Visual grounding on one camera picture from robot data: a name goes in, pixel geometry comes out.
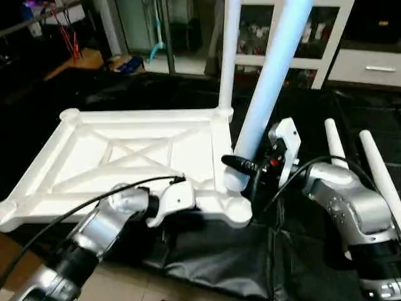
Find blue and yellow box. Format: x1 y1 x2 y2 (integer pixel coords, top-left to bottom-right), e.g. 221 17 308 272
112 55 146 75

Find white plastic table leg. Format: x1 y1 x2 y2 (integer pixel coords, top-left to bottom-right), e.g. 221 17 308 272
324 117 349 170
217 0 242 114
358 129 401 221
223 0 315 193

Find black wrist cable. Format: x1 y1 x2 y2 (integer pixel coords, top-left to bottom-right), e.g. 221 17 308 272
0 175 187 290
249 154 383 221

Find teal long-handled dustpan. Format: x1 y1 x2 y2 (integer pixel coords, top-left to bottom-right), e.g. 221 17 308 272
148 16 167 62

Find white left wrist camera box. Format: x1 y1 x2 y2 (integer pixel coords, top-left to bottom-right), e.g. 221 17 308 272
145 181 197 229

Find red cables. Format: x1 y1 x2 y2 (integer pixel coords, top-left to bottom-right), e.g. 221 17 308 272
53 9 82 60

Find white drawer unit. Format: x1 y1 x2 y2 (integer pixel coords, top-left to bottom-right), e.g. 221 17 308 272
327 48 401 87

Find white glass-door cabinet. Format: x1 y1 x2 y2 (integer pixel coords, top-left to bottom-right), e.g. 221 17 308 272
224 0 357 90

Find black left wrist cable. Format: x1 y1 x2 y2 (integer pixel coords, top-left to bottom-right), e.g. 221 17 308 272
0 175 187 290

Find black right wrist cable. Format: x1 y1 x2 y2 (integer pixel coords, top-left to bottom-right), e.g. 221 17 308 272
249 154 383 221

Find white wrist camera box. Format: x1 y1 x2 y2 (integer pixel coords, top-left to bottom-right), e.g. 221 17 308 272
145 181 197 229
268 117 303 187

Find brown wooden desk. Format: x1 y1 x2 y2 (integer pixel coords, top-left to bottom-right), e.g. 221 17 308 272
43 49 105 82

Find white plastic table top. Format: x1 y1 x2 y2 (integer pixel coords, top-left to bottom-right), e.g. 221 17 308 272
0 107 254 234

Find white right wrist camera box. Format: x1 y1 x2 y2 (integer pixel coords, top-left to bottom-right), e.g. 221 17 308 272
268 117 303 187

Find black work mat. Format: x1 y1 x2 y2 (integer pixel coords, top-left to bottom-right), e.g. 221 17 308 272
0 69 401 301

